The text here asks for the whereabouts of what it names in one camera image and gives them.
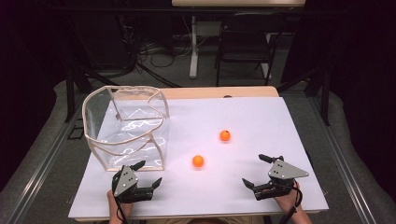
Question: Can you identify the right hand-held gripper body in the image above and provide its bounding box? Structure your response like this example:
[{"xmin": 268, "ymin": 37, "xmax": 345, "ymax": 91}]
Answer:
[{"xmin": 253, "ymin": 160, "xmax": 310, "ymax": 202}]

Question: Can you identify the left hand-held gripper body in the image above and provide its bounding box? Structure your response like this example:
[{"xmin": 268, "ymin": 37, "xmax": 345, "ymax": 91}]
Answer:
[{"xmin": 111, "ymin": 165, "xmax": 154, "ymax": 204}]

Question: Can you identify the clear plastic bag beige trim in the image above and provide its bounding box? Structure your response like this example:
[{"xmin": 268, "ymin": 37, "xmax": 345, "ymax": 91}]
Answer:
[{"xmin": 81, "ymin": 85, "xmax": 171, "ymax": 173}]

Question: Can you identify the orange ball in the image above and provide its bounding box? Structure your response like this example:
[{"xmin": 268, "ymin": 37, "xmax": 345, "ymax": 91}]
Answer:
[
  {"xmin": 219, "ymin": 129, "xmax": 232, "ymax": 143},
  {"xmin": 191, "ymin": 154, "xmax": 205, "ymax": 168}
]

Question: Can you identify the person's left hand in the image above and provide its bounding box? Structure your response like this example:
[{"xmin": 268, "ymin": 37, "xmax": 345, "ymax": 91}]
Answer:
[{"xmin": 106, "ymin": 189, "xmax": 134, "ymax": 220}]

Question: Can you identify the person's right hand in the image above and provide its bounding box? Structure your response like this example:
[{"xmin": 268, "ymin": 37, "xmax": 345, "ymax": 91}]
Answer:
[{"xmin": 274, "ymin": 181, "xmax": 303, "ymax": 215}]

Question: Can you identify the white board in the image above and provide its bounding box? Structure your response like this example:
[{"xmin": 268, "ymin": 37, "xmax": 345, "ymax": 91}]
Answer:
[{"xmin": 67, "ymin": 96, "xmax": 330, "ymax": 220}]

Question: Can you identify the black metal stand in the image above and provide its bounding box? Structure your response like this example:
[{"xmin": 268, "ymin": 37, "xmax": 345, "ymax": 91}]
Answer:
[
  {"xmin": 276, "ymin": 66, "xmax": 331, "ymax": 127},
  {"xmin": 64, "ymin": 62, "xmax": 120, "ymax": 123}
]

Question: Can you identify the wooden table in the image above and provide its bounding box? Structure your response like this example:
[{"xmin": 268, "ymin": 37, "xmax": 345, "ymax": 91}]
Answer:
[{"xmin": 74, "ymin": 86, "xmax": 325, "ymax": 222}]

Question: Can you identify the black folding chair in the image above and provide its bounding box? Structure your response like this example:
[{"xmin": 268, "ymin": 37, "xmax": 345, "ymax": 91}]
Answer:
[{"xmin": 214, "ymin": 12, "xmax": 288, "ymax": 88}]

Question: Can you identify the white desk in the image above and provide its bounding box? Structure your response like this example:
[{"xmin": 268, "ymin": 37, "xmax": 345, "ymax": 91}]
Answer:
[{"xmin": 171, "ymin": 0, "xmax": 306, "ymax": 79}]

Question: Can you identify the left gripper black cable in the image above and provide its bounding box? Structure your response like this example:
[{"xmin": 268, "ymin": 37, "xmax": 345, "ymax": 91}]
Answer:
[{"xmin": 111, "ymin": 170, "xmax": 129, "ymax": 224}]

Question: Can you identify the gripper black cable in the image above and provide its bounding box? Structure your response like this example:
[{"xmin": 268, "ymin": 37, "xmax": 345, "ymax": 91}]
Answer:
[
  {"xmin": 111, "ymin": 170, "xmax": 129, "ymax": 224},
  {"xmin": 278, "ymin": 183, "xmax": 304, "ymax": 224}
]

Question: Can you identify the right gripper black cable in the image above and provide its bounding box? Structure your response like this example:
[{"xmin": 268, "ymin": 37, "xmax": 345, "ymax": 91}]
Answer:
[{"xmin": 278, "ymin": 183, "xmax": 304, "ymax": 224}]

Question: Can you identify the metal floor rail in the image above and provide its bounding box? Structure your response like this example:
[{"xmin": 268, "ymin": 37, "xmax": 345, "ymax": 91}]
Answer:
[
  {"xmin": 6, "ymin": 102, "xmax": 86, "ymax": 224},
  {"xmin": 307, "ymin": 92, "xmax": 378, "ymax": 224}
]

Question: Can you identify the bundle of floor cables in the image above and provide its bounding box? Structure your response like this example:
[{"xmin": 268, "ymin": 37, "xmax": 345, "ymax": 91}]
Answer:
[{"xmin": 136, "ymin": 34, "xmax": 194, "ymax": 69}]

